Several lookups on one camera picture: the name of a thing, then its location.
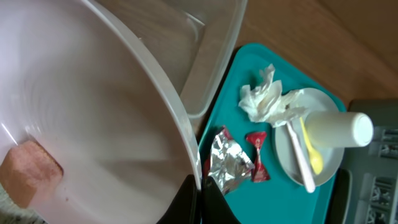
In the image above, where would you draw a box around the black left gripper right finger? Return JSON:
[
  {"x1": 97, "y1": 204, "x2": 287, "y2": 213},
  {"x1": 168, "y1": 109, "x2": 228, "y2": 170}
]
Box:
[{"x1": 201, "y1": 177, "x2": 241, "y2": 224}]

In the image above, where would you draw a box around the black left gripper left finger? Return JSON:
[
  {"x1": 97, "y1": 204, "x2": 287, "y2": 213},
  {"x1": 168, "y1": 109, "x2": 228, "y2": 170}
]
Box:
[{"x1": 157, "y1": 174, "x2": 199, "y2": 224}]

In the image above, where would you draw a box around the white large plate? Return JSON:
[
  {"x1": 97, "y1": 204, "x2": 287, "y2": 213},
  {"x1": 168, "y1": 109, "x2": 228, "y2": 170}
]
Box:
[{"x1": 1, "y1": 1, "x2": 201, "y2": 223}]

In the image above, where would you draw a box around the grey dishwasher rack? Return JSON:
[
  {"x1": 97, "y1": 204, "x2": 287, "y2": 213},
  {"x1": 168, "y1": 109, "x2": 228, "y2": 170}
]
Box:
[{"x1": 325, "y1": 98, "x2": 397, "y2": 224}]

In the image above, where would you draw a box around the silver foil wrapper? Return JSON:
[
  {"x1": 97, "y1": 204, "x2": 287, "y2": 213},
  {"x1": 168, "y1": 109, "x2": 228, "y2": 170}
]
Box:
[{"x1": 204, "y1": 126, "x2": 254, "y2": 195}]

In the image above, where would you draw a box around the red sauce packet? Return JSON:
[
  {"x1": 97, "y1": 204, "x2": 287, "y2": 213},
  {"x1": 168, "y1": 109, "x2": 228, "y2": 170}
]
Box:
[{"x1": 246, "y1": 131, "x2": 271, "y2": 183}]

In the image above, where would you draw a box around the white plastic knife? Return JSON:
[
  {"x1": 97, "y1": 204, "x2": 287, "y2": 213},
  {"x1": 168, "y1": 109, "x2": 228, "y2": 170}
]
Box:
[{"x1": 286, "y1": 121, "x2": 316, "y2": 193}]

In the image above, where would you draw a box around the yellow plastic spoon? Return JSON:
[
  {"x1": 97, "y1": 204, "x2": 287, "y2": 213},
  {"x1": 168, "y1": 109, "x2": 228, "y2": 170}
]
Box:
[{"x1": 299, "y1": 117, "x2": 323, "y2": 175}]

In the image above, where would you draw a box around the crumpled white napkin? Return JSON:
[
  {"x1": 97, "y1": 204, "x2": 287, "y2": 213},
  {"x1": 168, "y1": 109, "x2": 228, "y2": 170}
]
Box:
[{"x1": 238, "y1": 64, "x2": 309, "y2": 128}]

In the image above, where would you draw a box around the white plastic cup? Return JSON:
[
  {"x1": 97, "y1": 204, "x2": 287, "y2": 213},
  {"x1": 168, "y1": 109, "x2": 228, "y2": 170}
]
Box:
[{"x1": 305, "y1": 111, "x2": 374, "y2": 148}]

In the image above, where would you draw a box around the orange food cube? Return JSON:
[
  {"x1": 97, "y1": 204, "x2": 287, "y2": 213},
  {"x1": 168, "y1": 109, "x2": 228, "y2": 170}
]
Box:
[{"x1": 1, "y1": 141, "x2": 63, "y2": 208}]

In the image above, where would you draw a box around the clear plastic bin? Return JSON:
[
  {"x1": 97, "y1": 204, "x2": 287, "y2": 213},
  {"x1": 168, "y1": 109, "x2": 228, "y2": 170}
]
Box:
[{"x1": 97, "y1": 0, "x2": 247, "y2": 119}]

